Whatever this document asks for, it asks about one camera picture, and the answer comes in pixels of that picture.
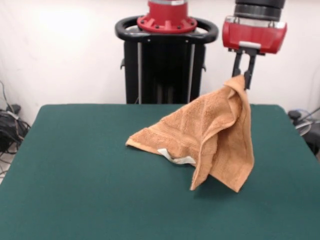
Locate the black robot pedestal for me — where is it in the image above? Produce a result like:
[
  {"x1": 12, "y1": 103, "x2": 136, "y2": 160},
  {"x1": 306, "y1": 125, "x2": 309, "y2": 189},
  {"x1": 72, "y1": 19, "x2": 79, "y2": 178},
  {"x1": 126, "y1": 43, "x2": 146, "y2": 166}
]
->
[{"x1": 114, "y1": 15, "x2": 220, "y2": 105}]

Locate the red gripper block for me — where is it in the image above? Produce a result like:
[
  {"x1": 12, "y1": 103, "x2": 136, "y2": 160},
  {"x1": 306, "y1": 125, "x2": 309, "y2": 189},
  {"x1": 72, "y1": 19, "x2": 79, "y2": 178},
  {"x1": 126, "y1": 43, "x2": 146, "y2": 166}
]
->
[{"x1": 221, "y1": 16, "x2": 288, "y2": 91}]

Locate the dark green table cloth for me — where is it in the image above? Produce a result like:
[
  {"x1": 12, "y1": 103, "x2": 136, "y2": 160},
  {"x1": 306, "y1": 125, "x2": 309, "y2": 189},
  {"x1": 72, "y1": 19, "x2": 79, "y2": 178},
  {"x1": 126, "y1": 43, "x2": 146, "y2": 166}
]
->
[{"x1": 0, "y1": 104, "x2": 320, "y2": 240}]

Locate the black cable tangle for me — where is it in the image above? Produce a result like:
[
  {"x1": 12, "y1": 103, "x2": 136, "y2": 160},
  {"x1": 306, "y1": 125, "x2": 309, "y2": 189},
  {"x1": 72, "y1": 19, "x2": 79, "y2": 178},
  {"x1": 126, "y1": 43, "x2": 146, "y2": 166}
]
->
[{"x1": 0, "y1": 79, "x2": 32, "y2": 176}]

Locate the orange terry towel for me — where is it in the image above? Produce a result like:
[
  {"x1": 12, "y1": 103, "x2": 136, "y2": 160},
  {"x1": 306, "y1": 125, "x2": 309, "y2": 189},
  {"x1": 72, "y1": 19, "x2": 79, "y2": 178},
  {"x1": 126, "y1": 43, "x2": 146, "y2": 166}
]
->
[{"x1": 124, "y1": 74, "x2": 256, "y2": 194}]

